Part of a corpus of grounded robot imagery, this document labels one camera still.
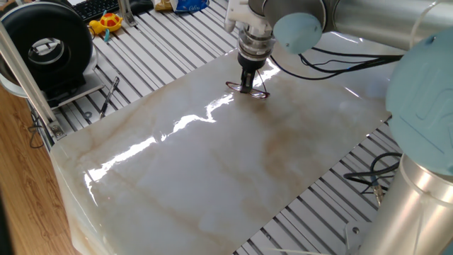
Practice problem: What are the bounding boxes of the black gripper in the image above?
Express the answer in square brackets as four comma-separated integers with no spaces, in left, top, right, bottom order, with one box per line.
[236,52,268,94]

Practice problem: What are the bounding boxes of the red frame glasses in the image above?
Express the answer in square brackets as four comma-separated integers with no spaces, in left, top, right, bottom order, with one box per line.
[225,69,271,100]

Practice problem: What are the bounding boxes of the blue white snack bag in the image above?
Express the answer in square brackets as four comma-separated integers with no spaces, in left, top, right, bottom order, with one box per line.
[169,0,210,13]

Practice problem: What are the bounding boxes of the marble pattern table sheet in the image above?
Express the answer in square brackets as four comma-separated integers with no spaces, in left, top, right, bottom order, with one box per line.
[49,30,406,255]

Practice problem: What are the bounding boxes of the yellow snack bag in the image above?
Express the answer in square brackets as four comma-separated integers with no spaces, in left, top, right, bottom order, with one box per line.
[154,0,174,12]

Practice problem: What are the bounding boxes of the black rounded object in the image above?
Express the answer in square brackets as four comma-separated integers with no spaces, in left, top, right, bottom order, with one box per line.
[129,0,155,16]

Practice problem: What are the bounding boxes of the silver metal stand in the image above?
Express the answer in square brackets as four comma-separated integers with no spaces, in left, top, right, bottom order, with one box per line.
[117,0,138,28]

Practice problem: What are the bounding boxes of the black pen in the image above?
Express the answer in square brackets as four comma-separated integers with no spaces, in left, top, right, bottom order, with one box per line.
[98,76,120,120]

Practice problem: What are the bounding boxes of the yellow turtle toy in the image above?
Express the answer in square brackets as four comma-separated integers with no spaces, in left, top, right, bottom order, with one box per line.
[88,10,124,43]

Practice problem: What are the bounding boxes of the black keyboard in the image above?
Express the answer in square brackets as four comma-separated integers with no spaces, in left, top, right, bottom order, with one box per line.
[72,0,121,22]

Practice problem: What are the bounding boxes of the white zip tie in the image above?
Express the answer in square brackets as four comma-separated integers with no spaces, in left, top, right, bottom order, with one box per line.
[409,0,447,50]

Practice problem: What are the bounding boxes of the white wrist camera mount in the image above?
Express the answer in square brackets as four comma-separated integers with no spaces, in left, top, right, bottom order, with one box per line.
[224,0,273,36]

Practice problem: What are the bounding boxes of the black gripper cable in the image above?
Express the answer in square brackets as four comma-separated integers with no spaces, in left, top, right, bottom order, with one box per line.
[269,45,404,81]

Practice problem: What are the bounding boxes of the black cable with metal plug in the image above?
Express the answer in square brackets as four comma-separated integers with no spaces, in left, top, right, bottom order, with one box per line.
[343,152,403,208]

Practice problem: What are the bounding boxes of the black ring shaped device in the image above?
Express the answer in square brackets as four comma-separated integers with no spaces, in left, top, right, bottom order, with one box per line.
[0,1,105,109]

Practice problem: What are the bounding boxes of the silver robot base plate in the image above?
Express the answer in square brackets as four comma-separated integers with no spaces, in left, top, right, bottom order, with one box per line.
[343,220,372,255]

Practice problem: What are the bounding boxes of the metal corner bracket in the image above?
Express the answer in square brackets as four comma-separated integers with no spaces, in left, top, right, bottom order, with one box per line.
[49,120,67,141]

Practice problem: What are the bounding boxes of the thin black cable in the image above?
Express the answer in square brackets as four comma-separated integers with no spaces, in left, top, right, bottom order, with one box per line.
[27,109,45,149]

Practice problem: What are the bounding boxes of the aluminium frame rail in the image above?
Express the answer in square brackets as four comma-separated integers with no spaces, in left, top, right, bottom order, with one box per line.
[0,23,61,137]

